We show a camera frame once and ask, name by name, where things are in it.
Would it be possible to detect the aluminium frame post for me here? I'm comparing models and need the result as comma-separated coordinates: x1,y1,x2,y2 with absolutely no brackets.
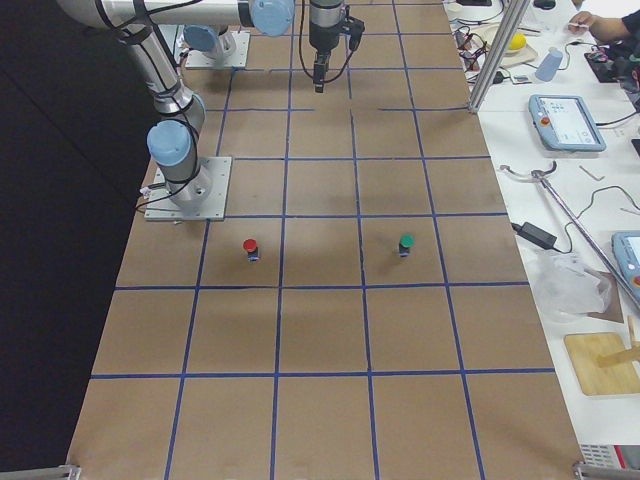
468,0,528,114

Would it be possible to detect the person's hand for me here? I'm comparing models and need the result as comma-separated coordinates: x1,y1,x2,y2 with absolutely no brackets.
567,11,603,38

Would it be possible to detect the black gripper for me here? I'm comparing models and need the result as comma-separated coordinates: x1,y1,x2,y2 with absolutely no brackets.
309,0,365,93

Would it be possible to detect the clear plastic bag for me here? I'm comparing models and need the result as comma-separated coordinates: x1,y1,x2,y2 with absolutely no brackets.
525,250,621,323

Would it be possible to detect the translucent blue cup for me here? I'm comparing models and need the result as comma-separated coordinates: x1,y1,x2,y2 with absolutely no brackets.
534,47,565,83

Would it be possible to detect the metal reacher stick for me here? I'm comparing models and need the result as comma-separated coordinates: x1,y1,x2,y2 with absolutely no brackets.
498,160,639,309

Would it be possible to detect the black power adapter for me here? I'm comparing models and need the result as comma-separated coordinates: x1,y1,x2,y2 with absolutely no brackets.
515,222,557,250

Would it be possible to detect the yellow lemon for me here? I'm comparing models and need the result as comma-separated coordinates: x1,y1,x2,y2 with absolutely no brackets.
507,33,527,53

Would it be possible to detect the wooden board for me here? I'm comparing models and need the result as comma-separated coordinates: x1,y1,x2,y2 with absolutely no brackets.
564,333,639,396

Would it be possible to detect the blue teach pendant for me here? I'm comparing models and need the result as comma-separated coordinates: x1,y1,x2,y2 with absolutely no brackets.
611,230,639,305
528,94,606,153

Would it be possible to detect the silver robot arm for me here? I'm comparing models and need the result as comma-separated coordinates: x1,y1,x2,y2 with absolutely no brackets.
183,25,236,68
59,1,297,211

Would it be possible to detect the beige tray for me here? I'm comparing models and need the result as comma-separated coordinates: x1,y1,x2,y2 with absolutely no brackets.
470,24,538,68

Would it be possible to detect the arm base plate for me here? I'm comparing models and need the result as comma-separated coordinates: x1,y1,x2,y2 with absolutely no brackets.
183,25,250,70
144,157,233,221

